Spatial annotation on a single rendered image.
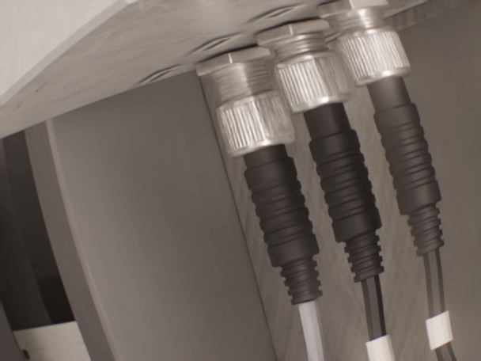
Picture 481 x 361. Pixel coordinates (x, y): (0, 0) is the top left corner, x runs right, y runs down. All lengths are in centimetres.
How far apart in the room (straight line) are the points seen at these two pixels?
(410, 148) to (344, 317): 14
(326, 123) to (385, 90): 4
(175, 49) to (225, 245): 16
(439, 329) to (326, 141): 6
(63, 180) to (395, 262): 11
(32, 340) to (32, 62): 107
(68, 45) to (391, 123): 10
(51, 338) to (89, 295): 86
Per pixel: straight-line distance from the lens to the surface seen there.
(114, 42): 56
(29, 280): 164
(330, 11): 60
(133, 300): 76
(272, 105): 67
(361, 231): 63
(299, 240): 67
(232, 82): 67
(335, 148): 63
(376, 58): 60
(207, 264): 77
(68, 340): 163
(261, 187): 67
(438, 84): 65
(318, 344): 67
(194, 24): 58
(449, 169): 66
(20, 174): 172
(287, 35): 63
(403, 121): 60
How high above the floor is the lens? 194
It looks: 40 degrees down
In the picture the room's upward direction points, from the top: 6 degrees clockwise
